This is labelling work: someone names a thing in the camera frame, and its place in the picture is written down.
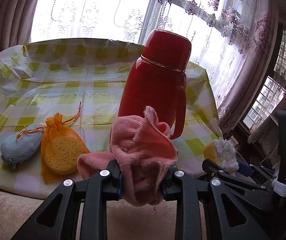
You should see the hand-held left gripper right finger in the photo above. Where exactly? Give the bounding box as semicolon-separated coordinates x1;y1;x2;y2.
162;164;271;240

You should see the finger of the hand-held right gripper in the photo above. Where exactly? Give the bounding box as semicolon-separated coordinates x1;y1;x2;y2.
202;159;275;213
236;159;276;185

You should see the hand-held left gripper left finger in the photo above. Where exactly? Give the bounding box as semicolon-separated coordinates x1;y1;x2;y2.
10;159;123;240

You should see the small yellow white sponge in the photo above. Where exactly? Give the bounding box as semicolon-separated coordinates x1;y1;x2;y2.
203;138;240;173

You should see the pink fleece towel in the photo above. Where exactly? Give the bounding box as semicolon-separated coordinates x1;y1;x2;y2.
77;106;179;207

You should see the yellow round sponge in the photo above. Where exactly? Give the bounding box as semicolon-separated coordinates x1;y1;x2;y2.
44;137;83;175

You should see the window with metal grille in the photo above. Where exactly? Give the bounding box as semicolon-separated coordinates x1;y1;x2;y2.
243;30;286;130

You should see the blue plush coin purse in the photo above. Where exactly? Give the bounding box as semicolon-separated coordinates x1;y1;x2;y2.
0;123;45;169

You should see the red thermos jug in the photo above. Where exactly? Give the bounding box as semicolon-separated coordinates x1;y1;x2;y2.
118;29;192;140

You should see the yellow checked plastic tablecloth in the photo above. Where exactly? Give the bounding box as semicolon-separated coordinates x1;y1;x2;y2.
0;38;221;198

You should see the beige velvet cushion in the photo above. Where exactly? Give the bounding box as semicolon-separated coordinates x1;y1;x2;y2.
0;186;208;240

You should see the sheer floral lace curtain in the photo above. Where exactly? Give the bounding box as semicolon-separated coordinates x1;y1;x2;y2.
30;0;261;110

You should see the mauve pleated curtain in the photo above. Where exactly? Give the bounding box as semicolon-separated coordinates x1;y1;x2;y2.
0;0;43;53

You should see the orange mesh drawstring bag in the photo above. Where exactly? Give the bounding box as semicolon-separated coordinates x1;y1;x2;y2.
16;102;91;183

